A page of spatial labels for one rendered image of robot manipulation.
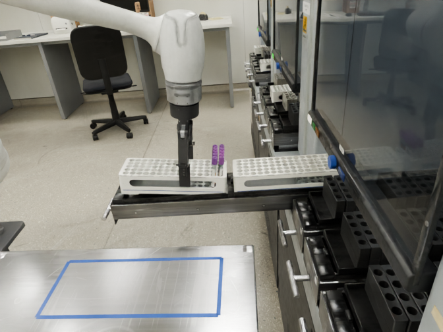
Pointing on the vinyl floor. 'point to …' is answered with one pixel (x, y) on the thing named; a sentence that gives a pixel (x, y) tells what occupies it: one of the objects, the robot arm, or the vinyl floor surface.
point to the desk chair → (103, 71)
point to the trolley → (129, 290)
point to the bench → (57, 76)
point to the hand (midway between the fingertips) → (186, 169)
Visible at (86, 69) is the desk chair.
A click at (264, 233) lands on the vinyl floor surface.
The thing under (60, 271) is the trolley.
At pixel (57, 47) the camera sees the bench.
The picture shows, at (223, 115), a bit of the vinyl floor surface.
